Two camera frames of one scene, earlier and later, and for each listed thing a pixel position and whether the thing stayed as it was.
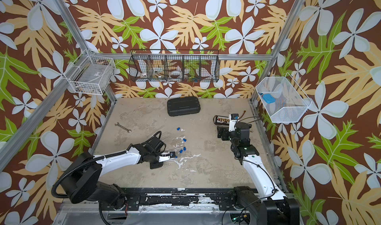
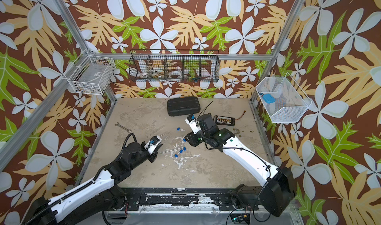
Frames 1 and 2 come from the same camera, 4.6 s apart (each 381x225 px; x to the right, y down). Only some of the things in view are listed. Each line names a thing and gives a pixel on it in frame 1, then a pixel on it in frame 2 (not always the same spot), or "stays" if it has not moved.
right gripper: x=220 y=132 to x=192 y=139
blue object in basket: x=269 y=98 stays
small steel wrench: x=129 y=131 stays
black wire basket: x=174 y=65 stays
